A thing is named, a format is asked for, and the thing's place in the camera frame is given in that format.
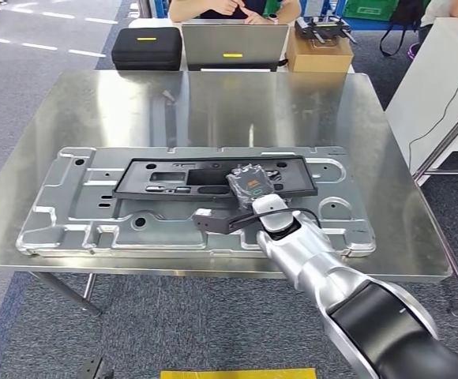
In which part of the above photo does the black plastic panel part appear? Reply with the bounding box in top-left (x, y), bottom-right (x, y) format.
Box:
top-left (112, 155), bottom-right (319, 203)

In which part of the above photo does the blue metal shelf rack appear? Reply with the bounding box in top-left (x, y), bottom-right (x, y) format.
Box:
top-left (300, 0), bottom-right (401, 32)

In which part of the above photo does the grey laptop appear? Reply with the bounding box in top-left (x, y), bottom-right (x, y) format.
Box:
top-left (181, 23), bottom-right (289, 73)

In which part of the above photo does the brown cardboard box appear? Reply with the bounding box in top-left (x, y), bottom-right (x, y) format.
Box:
top-left (285, 33), bottom-right (354, 74)

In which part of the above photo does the black zipped carry case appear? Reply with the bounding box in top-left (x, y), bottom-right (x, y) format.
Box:
top-left (111, 26), bottom-right (183, 72)

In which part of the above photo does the black handheld device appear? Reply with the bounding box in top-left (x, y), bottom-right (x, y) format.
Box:
top-left (294, 15), bottom-right (358, 46)

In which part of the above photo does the stamped grey metal plate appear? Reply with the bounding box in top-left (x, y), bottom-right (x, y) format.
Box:
top-left (16, 145), bottom-right (377, 259)

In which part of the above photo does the green plastic bin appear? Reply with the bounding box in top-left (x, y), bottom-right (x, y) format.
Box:
top-left (341, 0), bottom-right (400, 22)

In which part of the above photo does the white cabinet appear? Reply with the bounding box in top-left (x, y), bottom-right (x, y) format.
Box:
top-left (385, 17), bottom-right (458, 186)

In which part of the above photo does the black backpack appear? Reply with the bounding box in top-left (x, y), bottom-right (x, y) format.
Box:
top-left (379, 0), bottom-right (425, 58)

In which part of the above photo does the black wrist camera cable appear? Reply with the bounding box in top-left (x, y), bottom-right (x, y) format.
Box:
top-left (228, 207), bottom-right (323, 234)

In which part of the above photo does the thin black cable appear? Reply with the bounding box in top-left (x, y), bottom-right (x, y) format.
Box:
top-left (407, 75), bottom-right (458, 174)

